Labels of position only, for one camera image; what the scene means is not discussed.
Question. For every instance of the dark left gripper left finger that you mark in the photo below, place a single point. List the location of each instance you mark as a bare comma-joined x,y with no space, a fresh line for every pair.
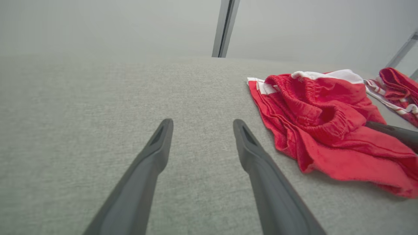
137,192

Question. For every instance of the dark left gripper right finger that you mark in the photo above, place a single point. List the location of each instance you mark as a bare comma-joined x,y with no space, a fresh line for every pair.
274,195

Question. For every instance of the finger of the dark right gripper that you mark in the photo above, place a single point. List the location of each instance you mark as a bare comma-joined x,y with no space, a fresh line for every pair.
401,134

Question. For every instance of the red sports garment white trim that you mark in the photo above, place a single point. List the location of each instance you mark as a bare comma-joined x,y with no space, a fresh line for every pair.
326,130

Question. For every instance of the slanted grey metal frame bar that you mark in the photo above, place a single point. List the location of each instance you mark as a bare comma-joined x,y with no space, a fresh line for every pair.
403,49

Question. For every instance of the grey metal partition post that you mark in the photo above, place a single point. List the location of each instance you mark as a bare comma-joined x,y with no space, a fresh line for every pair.
225,29

